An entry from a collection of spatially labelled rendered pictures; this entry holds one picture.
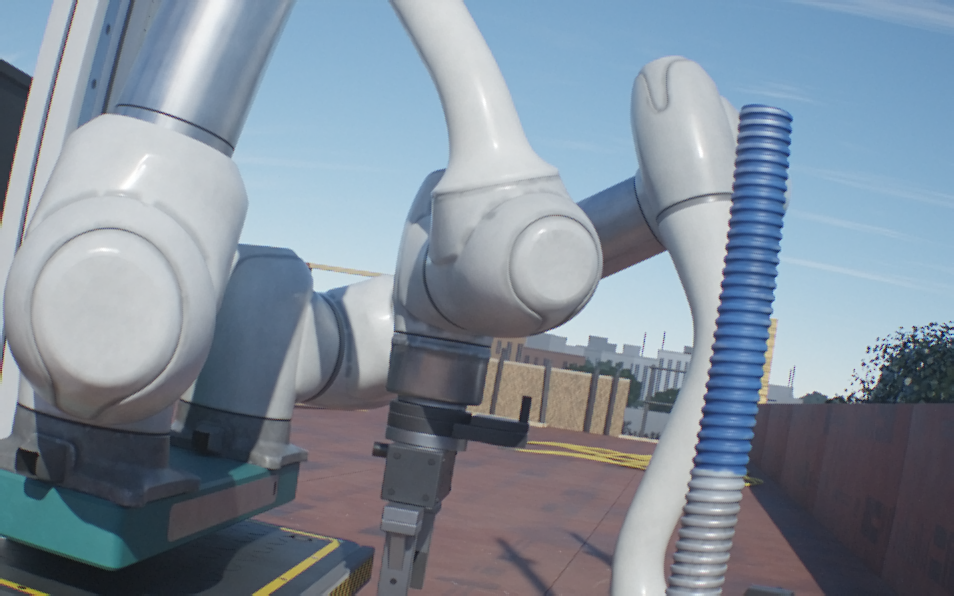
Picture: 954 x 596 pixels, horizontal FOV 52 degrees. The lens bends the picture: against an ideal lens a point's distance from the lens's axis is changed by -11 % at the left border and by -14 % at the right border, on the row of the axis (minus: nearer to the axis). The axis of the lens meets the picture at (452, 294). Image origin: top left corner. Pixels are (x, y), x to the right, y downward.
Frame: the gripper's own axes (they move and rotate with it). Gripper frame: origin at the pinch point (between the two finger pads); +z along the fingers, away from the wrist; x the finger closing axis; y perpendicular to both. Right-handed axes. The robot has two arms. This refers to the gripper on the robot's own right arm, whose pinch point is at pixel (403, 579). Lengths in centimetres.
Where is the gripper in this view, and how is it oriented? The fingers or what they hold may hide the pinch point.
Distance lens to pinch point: 102.4
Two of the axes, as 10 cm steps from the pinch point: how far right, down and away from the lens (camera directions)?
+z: -1.6, 9.8, -0.6
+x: -1.0, -0.8, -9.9
